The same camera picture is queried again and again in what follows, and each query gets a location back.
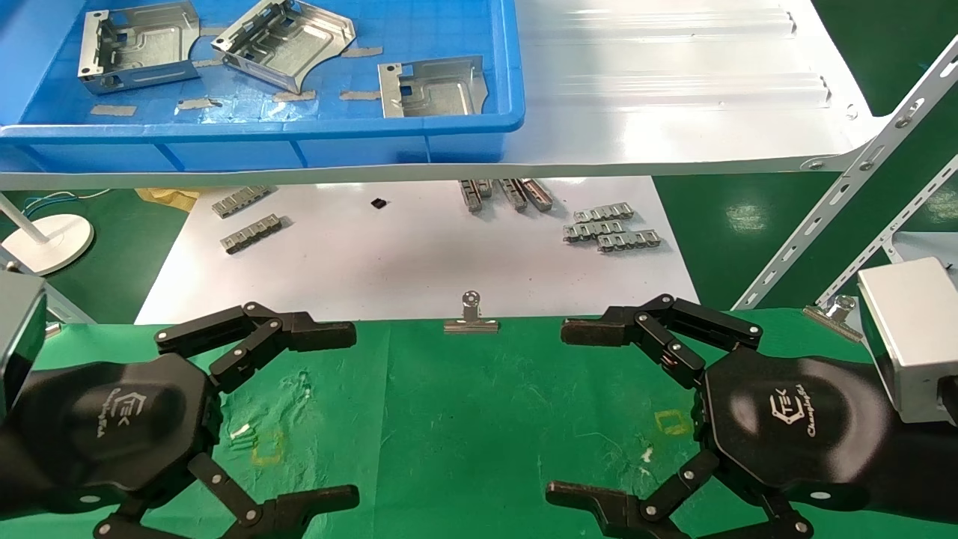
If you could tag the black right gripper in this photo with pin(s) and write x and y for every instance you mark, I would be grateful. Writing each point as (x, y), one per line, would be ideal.
(793, 419)

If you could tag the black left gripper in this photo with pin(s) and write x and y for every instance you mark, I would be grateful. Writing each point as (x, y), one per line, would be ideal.
(112, 427)

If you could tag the sheet metal bracket part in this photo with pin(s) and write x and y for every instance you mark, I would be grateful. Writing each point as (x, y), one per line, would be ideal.
(150, 45)
(299, 41)
(441, 93)

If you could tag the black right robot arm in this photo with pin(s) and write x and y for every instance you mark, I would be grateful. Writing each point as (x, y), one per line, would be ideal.
(920, 464)

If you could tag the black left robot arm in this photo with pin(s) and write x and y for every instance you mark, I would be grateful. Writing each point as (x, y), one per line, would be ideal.
(11, 464)

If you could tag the green cloth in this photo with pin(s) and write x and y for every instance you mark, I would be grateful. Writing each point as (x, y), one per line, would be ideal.
(464, 419)

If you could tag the silver binder clip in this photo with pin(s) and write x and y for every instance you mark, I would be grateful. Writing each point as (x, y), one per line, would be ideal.
(471, 323)
(832, 314)

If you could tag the small metal connector strip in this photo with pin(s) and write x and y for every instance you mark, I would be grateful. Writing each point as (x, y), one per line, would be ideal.
(486, 187)
(603, 212)
(537, 194)
(241, 201)
(513, 195)
(470, 196)
(253, 233)
(629, 240)
(591, 231)

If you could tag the white base board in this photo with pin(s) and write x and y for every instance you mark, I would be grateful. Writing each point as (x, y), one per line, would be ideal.
(419, 262)

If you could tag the yellow crumpled cloth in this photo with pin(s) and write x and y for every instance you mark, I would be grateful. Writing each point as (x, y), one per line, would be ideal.
(168, 198)

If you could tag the white round stand base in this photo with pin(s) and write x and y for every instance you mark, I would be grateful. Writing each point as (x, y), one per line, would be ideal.
(56, 239)

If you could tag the blue plastic tray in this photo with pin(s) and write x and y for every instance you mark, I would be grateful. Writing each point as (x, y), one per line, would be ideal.
(419, 138)

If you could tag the white metal shelf board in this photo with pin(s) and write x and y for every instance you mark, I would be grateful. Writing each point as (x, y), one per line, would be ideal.
(673, 112)

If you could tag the beige tape piece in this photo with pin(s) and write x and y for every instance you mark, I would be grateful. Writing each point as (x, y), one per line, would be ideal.
(198, 104)
(213, 31)
(112, 110)
(293, 96)
(361, 95)
(209, 63)
(363, 52)

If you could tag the white perforated shelf strut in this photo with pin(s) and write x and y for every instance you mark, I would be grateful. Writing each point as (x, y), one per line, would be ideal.
(887, 243)
(861, 168)

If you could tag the white panel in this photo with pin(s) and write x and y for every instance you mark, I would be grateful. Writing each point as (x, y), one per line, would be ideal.
(928, 247)

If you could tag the grey metal frame bar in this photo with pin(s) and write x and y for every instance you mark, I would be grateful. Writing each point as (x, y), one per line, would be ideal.
(71, 305)

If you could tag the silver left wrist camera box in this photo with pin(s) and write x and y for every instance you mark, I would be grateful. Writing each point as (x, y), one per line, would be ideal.
(19, 337)

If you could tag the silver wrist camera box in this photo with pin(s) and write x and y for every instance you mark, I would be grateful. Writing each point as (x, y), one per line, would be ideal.
(909, 337)
(19, 337)

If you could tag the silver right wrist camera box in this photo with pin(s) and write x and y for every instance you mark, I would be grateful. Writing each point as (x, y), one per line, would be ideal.
(909, 337)

